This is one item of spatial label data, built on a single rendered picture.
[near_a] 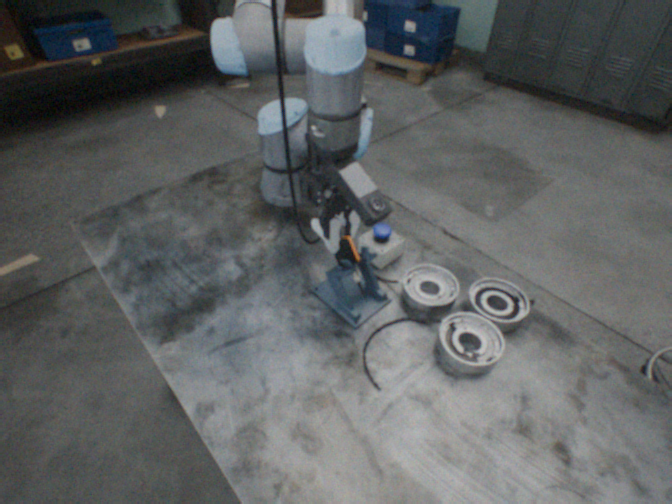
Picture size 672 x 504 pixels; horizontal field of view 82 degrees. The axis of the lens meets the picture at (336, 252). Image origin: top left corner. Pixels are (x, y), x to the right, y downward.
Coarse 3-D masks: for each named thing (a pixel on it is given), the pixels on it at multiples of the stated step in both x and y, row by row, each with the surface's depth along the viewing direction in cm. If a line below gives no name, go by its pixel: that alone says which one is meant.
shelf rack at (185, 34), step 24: (192, 0) 343; (120, 48) 314; (144, 48) 315; (168, 48) 326; (192, 48) 339; (24, 72) 273; (48, 72) 282; (72, 72) 291; (96, 72) 301; (216, 72) 367; (0, 144) 284
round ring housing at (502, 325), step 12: (480, 288) 75; (504, 288) 75; (516, 288) 73; (468, 300) 73; (492, 300) 75; (504, 300) 73; (480, 312) 69; (492, 312) 71; (504, 312) 71; (504, 324) 68; (516, 324) 69
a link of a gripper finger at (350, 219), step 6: (348, 210) 66; (336, 216) 72; (342, 216) 70; (348, 216) 66; (354, 216) 67; (342, 222) 72; (348, 222) 68; (354, 222) 68; (348, 228) 69; (354, 228) 69; (348, 234) 70; (354, 234) 70
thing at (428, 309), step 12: (408, 276) 77; (444, 276) 77; (408, 288) 75; (420, 288) 77; (432, 288) 78; (444, 288) 75; (456, 288) 74; (408, 300) 73; (420, 312) 74; (432, 312) 72; (444, 312) 74
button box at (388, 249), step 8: (368, 232) 85; (392, 232) 85; (360, 240) 83; (368, 240) 83; (376, 240) 82; (384, 240) 82; (392, 240) 83; (400, 240) 83; (360, 248) 85; (376, 248) 81; (384, 248) 81; (392, 248) 81; (400, 248) 84; (384, 256) 81; (392, 256) 83; (376, 264) 83; (384, 264) 83
